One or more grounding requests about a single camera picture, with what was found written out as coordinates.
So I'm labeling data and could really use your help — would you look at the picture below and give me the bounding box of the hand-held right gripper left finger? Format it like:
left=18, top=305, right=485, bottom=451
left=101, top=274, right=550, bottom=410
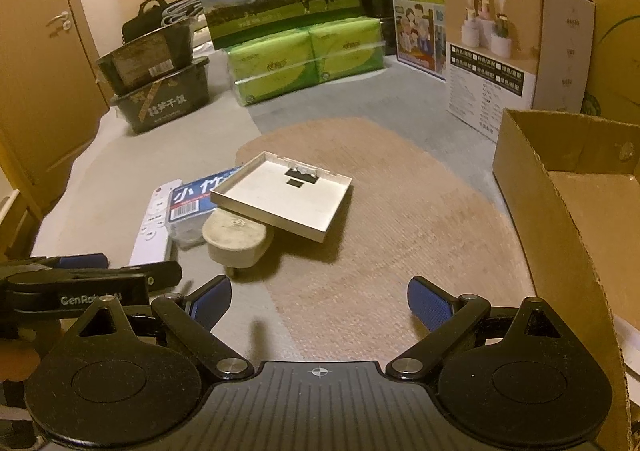
left=77, top=275, right=256, bottom=380

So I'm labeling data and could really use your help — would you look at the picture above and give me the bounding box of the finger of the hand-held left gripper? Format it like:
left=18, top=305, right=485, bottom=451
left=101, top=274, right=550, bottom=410
left=0, top=261, right=182, bottom=294
left=0, top=253, right=110, bottom=278

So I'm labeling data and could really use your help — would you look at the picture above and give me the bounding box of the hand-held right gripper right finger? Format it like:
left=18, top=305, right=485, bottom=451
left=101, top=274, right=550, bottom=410
left=385, top=276, right=564, bottom=380

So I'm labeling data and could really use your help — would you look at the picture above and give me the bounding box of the white remote control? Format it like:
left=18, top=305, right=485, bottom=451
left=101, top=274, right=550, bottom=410
left=128, top=178, right=184, bottom=267

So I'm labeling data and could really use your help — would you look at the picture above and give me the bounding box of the beige plug adapter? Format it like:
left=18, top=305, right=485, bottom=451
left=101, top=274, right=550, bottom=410
left=201, top=207, right=276, bottom=280

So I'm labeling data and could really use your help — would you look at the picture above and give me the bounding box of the clear plastic box blue label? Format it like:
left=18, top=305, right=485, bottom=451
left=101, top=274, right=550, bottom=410
left=164, top=166, right=247, bottom=250

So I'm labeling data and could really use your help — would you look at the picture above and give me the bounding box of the brown oval mat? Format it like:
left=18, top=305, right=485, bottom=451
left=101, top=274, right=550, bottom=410
left=234, top=116, right=540, bottom=368

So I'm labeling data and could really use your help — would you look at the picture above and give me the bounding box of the flat beige box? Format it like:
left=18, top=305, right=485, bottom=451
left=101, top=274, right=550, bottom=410
left=209, top=150, right=354, bottom=245

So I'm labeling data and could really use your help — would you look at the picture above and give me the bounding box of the dark food container gold print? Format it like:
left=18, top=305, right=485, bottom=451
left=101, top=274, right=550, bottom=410
left=109, top=56, right=211, bottom=135

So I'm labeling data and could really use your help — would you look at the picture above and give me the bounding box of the wooden door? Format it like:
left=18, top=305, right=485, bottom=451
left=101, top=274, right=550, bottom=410
left=0, top=0, right=115, bottom=232

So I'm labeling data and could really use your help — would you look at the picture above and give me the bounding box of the dark food container paper label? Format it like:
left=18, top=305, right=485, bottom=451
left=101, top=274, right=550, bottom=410
left=94, top=16, right=195, bottom=95

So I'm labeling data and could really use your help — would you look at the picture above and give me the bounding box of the black bag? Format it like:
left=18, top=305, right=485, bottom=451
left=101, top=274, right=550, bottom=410
left=121, top=0, right=174, bottom=45

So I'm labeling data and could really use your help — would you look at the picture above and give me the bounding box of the green tissue pack bundle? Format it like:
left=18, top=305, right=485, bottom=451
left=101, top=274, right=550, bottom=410
left=222, top=16, right=386, bottom=107

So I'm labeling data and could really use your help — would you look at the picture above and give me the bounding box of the grey striped cloth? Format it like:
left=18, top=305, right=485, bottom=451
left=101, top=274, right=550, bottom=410
left=160, top=0, right=204, bottom=28

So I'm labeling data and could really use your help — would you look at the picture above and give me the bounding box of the white humidifier box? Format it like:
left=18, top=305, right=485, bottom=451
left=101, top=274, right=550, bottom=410
left=442, top=0, right=597, bottom=145

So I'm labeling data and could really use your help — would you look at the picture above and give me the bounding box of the blue milk carton box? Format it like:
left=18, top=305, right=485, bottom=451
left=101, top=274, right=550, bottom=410
left=382, top=0, right=521, bottom=82

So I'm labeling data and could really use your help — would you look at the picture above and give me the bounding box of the metal door handle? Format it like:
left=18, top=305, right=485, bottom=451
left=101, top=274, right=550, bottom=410
left=47, top=10, right=72, bottom=35

